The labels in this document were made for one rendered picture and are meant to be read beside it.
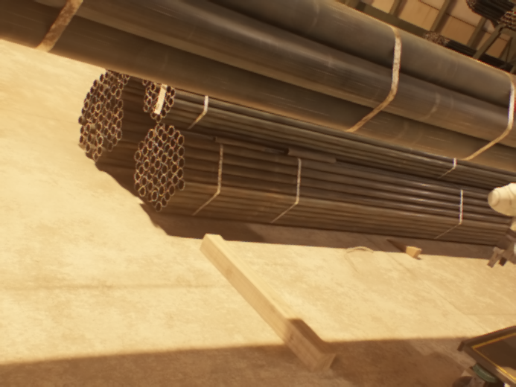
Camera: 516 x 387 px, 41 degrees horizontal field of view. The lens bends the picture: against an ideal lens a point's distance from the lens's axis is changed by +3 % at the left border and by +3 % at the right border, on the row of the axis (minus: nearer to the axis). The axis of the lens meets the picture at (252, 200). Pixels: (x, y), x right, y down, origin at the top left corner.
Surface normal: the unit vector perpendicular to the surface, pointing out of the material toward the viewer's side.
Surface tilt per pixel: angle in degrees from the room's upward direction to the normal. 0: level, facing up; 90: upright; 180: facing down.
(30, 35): 116
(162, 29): 109
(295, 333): 90
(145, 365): 0
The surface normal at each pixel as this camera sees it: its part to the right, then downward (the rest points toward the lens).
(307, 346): -0.73, -0.09
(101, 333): 0.39, -0.87
